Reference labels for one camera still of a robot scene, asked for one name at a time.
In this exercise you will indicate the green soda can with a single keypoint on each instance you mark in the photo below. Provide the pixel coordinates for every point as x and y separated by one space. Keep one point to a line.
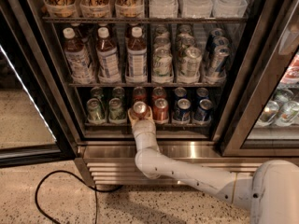
116 110
118 92
97 92
96 113

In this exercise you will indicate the white green can front left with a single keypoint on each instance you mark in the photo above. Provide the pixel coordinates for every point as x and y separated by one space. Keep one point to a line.
161 65

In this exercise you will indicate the blue pepsi can front left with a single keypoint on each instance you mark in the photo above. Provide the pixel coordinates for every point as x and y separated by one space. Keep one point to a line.
182 110

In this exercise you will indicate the brown tea bottle middle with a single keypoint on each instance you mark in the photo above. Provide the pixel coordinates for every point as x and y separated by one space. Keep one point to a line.
107 52

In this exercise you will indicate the red coke can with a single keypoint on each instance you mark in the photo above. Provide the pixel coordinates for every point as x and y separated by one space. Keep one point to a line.
139 94
140 109
158 92
160 110

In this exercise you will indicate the brown tea bottle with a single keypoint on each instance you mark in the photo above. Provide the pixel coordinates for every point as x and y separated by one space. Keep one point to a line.
78 58
137 55
107 52

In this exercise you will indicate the white green can front right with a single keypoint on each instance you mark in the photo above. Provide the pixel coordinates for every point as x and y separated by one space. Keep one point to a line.
189 62

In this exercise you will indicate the brown tea bottle left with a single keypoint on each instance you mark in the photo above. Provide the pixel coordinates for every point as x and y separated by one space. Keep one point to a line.
78 58

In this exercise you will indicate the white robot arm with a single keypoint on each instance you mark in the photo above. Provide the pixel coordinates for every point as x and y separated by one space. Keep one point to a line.
271 194

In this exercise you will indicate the blue silver tall can front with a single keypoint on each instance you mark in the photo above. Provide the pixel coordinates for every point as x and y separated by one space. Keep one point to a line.
217 61

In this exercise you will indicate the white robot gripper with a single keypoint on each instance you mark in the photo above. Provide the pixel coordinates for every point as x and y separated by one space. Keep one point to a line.
144 128

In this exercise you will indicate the green soda can front left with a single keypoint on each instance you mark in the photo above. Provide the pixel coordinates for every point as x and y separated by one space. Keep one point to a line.
96 113

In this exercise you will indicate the green soda can back right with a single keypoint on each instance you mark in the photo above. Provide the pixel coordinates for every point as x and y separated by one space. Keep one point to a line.
118 92

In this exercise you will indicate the blue pepsi can back left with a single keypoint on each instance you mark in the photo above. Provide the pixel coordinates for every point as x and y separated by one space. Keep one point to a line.
180 93

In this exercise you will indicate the blue pepsi can back right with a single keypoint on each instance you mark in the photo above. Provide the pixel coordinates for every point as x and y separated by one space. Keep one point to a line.
201 93

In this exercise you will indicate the white green can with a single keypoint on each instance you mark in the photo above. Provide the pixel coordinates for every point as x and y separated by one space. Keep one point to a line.
189 62
161 65

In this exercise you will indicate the open glass fridge door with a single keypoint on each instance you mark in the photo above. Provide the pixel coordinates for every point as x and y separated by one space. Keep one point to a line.
29 131

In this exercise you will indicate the brown tea bottle right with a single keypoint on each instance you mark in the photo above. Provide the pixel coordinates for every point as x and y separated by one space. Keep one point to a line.
137 55

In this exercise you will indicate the blue pepsi can front right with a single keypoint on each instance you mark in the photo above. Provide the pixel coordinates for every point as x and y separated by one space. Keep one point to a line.
203 110

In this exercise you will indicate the green soda can front right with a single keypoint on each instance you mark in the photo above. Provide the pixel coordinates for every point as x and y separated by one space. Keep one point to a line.
116 110

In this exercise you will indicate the blue pepsi can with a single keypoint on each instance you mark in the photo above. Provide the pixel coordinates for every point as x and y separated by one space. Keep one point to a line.
182 110
201 93
203 110
180 93

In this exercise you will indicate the green soda can back left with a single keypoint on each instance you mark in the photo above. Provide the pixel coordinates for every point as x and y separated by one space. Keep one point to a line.
97 92

